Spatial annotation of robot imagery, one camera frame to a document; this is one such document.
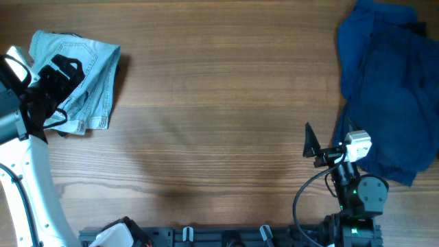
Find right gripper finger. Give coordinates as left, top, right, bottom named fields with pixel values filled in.
left=346, top=118, right=362, bottom=132
left=302, top=122, right=321, bottom=158

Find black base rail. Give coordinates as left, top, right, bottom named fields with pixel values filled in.
left=77, top=224, right=383, bottom=247

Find dark blue garment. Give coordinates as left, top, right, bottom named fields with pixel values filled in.
left=333, top=1, right=438, bottom=186

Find light blue denim shorts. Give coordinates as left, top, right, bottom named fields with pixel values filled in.
left=27, top=30, right=121, bottom=136

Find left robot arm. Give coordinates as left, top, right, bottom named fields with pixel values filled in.
left=1, top=54, right=85, bottom=246

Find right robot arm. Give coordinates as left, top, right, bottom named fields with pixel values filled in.
left=298, top=121, right=389, bottom=246

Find left black cable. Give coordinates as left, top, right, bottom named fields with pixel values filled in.
left=0, top=54, right=69, bottom=247

